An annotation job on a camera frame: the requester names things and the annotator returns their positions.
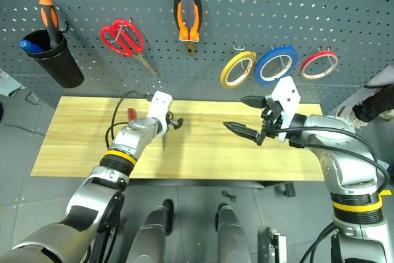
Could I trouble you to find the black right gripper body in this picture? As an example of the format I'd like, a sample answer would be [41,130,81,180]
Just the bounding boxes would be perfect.
[259,97,286,147]

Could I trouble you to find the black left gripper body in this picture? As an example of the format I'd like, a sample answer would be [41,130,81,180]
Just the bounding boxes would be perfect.
[165,110,180,131]

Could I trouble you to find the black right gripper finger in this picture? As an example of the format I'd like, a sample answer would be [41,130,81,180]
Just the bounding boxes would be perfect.
[222,121,263,146]
[239,94,267,110]

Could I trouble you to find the blue tape roll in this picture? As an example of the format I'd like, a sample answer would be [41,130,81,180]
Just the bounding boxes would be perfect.
[254,46,299,86]

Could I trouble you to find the yellow tape roll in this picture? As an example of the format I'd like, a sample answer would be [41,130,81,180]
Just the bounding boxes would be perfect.
[219,51,257,89]

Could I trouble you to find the red tape roll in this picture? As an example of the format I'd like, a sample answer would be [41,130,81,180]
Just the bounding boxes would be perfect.
[300,50,339,80]

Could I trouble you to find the grey perforated pegboard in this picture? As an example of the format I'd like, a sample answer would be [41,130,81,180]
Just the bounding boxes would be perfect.
[0,0,394,110]

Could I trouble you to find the black table caster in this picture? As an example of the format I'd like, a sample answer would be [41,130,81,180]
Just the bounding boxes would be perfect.
[278,182,297,198]

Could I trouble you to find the orange black pliers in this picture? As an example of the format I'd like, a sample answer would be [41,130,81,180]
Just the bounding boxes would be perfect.
[173,0,203,58]

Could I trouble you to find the silver robot leg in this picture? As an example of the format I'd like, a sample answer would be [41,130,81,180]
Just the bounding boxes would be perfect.
[126,198,175,263]
[215,203,257,263]

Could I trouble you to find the silver scissors hook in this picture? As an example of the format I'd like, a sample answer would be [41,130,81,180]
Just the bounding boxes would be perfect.
[111,18,134,45]

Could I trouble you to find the black white box device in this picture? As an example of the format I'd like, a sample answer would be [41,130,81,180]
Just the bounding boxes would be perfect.
[257,227,289,263]

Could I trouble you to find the black cup holder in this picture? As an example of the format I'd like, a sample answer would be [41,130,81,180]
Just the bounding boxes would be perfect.
[23,28,84,89]

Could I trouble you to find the orange black screwdriver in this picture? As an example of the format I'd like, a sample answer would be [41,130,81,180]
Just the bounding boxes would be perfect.
[39,0,64,49]

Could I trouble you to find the blue marker pen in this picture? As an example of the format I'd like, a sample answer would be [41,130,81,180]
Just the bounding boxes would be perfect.
[20,39,46,55]

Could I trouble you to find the pale green sheet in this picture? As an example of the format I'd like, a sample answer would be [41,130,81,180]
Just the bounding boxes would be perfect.
[0,68,26,98]

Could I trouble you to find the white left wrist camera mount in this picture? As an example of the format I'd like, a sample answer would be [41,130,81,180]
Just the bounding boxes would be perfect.
[147,91,174,132]

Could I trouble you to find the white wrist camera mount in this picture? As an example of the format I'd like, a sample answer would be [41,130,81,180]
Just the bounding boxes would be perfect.
[147,91,174,132]
[266,75,302,143]

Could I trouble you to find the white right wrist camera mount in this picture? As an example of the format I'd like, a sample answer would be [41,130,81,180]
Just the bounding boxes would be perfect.
[266,75,302,143]

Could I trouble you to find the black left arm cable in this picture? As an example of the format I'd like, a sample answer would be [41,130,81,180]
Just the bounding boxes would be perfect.
[104,89,156,150]

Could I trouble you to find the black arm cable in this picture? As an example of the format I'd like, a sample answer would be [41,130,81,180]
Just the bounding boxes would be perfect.
[266,123,390,192]
[104,89,156,150]

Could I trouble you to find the red handled scissors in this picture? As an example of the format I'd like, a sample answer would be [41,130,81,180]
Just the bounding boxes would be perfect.
[100,18,159,77]

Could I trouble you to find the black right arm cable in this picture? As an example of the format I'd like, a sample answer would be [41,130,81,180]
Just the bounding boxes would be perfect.
[266,123,390,192]

